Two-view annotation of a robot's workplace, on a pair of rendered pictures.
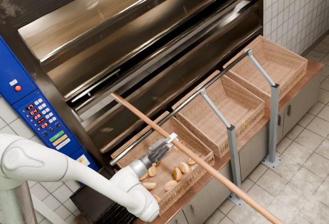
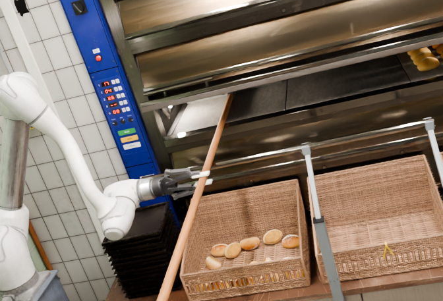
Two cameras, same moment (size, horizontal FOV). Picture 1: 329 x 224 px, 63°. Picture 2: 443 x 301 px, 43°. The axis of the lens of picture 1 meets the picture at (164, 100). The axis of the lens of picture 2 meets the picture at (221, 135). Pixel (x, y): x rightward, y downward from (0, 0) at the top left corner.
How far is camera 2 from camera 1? 1.49 m
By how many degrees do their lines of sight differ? 41
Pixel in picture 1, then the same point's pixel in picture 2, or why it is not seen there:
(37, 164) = (10, 94)
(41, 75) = (127, 54)
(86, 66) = (180, 62)
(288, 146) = not seen: outside the picture
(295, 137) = not seen: outside the picture
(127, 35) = (244, 40)
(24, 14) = not seen: outside the picture
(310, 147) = not seen: outside the picture
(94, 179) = (68, 149)
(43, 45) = (134, 22)
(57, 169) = (27, 109)
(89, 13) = (195, 0)
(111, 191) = (78, 171)
